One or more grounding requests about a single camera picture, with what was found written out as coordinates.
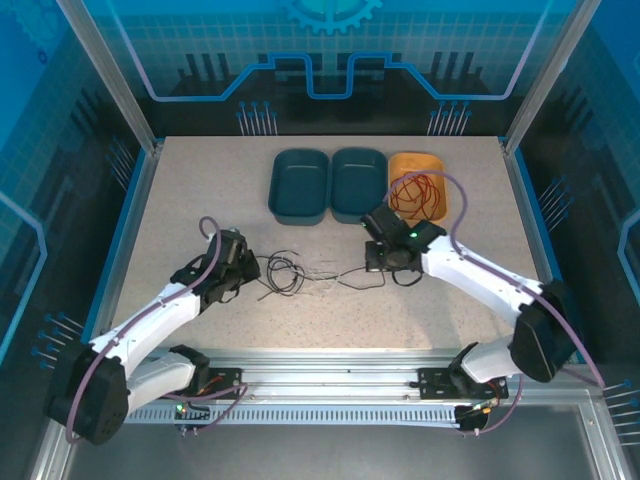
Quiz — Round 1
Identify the aluminium frame post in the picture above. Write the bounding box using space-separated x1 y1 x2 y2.
502 0 604 154
54 0 165 154

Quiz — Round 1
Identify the thin red cable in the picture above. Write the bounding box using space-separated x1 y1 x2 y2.
389 172 445 221

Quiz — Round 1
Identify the right gripper black wire loop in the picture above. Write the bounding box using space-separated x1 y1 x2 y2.
392 269 425 288

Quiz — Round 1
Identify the aluminium mounting rail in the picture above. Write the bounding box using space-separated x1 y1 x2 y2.
64 347 601 407

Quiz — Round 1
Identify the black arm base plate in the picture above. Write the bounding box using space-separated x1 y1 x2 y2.
417 366 510 401
151 366 242 401

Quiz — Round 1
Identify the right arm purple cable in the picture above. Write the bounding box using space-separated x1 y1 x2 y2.
387 169 606 437

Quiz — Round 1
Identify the thin black cable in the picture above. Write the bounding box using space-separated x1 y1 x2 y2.
254 251 387 303

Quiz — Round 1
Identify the aluminium side rail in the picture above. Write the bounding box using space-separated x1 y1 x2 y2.
499 139 576 362
89 141 165 362

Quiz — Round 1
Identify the thin white cable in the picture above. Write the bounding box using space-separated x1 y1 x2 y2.
297 267 347 297

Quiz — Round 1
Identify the orange plastic bin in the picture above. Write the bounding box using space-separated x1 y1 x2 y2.
387 151 448 226

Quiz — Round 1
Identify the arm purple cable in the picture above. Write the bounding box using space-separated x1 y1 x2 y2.
387 169 606 437
66 215 250 444

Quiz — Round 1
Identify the slotted cable duct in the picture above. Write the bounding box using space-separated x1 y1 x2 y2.
79 405 462 426

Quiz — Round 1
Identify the teal plastic bin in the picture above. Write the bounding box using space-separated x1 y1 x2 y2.
268 148 331 226
329 146 390 225

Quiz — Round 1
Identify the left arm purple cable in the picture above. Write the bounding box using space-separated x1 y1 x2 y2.
66 215 250 444

